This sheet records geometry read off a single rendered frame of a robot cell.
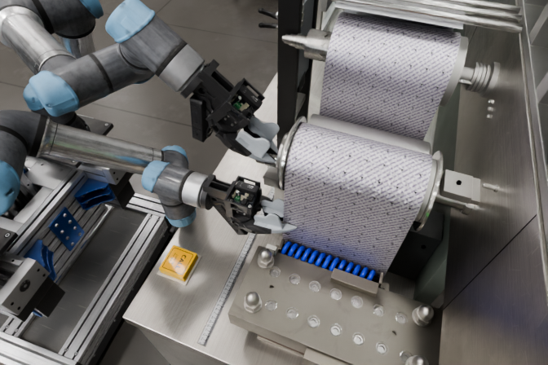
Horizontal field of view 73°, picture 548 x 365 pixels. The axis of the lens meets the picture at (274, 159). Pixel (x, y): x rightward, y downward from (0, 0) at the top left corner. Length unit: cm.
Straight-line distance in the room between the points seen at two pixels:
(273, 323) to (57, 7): 85
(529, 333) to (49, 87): 71
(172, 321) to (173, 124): 191
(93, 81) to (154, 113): 212
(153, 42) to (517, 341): 60
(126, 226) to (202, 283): 105
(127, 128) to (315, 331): 222
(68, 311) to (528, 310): 168
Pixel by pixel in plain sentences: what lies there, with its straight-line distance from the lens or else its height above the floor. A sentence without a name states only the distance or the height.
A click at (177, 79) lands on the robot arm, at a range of 63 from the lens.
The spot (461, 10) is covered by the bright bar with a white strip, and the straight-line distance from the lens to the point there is 81.
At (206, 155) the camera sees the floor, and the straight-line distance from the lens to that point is 243.
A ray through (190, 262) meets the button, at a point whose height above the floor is 92.
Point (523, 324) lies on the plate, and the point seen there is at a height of 140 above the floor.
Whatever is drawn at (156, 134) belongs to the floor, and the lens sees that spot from 264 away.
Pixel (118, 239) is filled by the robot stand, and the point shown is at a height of 21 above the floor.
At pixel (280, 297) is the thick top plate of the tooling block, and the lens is 80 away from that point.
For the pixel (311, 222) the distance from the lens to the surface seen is 76.
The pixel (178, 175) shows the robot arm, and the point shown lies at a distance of 84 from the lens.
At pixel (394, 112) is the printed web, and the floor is 126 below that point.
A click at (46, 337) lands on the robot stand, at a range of 186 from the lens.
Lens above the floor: 178
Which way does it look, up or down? 49 degrees down
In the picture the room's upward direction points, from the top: straight up
